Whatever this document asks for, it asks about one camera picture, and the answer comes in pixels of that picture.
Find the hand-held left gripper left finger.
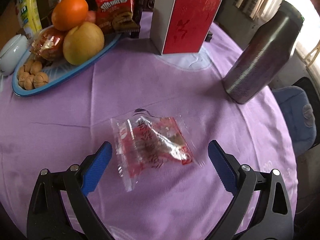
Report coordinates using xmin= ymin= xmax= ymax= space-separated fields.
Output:
xmin=26 ymin=141 xmax=113 ymax=240

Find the clear red printed wrapper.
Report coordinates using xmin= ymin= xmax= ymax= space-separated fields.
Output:
xmin=110 ymin=108 xmax=206 ymax=193

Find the yellow pear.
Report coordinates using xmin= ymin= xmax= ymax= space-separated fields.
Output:
xmin=62 ymin=21 xmax=105 ymax=66

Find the pile of walnuts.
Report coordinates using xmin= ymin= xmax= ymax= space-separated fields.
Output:
xmin=17 ymin=59 xmax=49 ymax=90

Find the red snack packet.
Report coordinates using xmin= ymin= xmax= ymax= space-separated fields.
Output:
xmin=95 ymin=0 xmax=141 ymax=35

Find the orange fruit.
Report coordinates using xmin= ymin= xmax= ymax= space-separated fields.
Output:
xmin=51 ymin=0 xmax=89 ymax=32

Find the red and white box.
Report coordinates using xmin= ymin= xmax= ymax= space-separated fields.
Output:
xmin=151 ymin=0 xmax=223 ymax=56

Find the blue oval plate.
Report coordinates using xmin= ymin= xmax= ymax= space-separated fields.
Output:
xmin=12 ymin=31 xmax=122 ymax=98

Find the white ceramic lidded jar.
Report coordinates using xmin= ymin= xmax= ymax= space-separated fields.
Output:
xmin=0 ymin=34 xmax=28 ymax=77

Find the yellow green package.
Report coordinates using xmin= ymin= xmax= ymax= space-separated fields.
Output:
xmin=16 ymin=0 xmax=43 ymax=40

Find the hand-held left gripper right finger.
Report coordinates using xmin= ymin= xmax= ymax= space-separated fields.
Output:
xmin=207 ymin=140 xmax=294 ymax=240

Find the silver metal bottle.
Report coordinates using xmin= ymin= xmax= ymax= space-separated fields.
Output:
xmin=223 ymin=0 xmax=304 ymax=105

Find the orange wrapped pastry packet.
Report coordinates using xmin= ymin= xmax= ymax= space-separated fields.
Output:
xmin=29 ymin=27 xmax=67 ymax=61

